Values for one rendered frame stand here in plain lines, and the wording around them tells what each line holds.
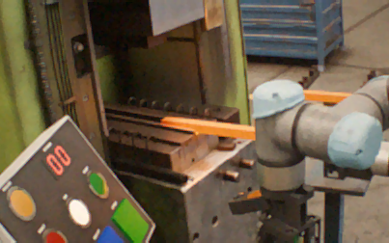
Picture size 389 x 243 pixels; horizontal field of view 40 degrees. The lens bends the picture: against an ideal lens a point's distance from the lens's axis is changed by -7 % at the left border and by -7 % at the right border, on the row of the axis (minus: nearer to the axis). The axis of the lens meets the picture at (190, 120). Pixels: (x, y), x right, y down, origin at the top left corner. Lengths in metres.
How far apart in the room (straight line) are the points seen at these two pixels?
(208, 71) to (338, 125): 1.00
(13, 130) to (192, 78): 0.67
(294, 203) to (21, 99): 0.63
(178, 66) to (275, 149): 0.96
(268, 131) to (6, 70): 0.61
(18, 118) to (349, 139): 0.73
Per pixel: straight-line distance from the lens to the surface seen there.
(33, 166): 0.92
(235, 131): 1.36
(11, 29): 1.17
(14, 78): 1.19
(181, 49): 1.69
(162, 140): 1.43
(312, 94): 1.68
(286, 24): 5.14
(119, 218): 1.02
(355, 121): 0.73
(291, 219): 0.86
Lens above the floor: 1.55
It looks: 22 degrees down
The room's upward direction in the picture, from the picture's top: 7 degrees counter-clockwise
